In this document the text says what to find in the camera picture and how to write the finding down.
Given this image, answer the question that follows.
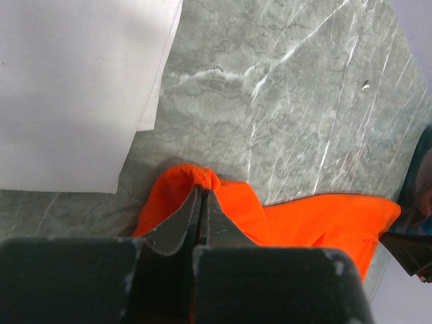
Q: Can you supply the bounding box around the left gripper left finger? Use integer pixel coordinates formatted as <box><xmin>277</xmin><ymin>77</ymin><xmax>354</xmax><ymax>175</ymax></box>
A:
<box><xmin>1</xmin><ymin>187</ymin><xmax>203</xmax><ymax>323</ymax></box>

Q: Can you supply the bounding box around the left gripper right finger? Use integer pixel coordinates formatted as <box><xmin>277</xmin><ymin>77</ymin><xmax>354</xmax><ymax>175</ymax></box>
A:
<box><xmin>192</xmin><ymin>191</ymin><xmax>373</xmax><ymax>323</ymax></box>

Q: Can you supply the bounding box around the folded white t-shirt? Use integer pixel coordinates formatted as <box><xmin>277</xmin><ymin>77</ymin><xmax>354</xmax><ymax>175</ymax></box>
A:
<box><xmin>1</xmin><ymin>1</ymin><xmax>182</xmax><ymax>193</ymax></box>

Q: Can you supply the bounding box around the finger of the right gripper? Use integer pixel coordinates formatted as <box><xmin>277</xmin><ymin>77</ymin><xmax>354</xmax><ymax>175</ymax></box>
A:
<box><xmin>379</xmin><ymin>232</ymin><xmax>432</xmax><ymax>284</ymax></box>

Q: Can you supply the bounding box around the teal plastic laundry basket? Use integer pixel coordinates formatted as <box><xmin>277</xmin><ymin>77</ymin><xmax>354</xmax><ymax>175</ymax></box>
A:
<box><xmin>398</xmin><ymin>127</ymin><xmax>431</xmax><ymax>236</ymax></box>

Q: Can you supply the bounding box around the orange t-shirt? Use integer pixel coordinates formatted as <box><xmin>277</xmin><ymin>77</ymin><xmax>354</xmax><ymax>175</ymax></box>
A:
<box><xmin>130</xmin><ymin>163</ymin><xmax>402</xmax><ymax>324</ymax></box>

